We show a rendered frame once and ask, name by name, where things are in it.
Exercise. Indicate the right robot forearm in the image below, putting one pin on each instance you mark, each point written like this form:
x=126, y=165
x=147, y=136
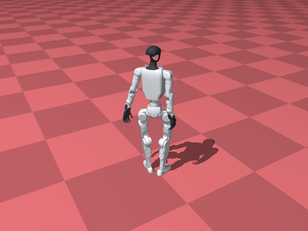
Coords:
x=170, y=105

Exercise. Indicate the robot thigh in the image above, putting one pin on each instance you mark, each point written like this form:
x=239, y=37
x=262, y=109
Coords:
x=143, y=123
x=166, y=125

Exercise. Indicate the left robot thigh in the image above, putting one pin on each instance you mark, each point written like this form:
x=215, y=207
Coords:
x=143, y=123

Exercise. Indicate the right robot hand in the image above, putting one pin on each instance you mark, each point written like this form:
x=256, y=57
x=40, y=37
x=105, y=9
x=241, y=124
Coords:
x=172, y=121

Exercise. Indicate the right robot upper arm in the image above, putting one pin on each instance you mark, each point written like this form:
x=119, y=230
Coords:
x=168, y=76

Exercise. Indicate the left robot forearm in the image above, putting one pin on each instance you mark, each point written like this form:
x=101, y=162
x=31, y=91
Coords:
x=130, y=98

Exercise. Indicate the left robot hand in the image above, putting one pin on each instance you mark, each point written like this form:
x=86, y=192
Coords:
x=126, y=114

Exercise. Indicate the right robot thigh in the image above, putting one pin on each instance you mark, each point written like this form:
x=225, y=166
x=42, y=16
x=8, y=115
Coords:
x=166, y=125

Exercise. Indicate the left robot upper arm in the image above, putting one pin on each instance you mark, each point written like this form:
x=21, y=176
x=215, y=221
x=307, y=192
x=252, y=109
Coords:
x=136, y=79

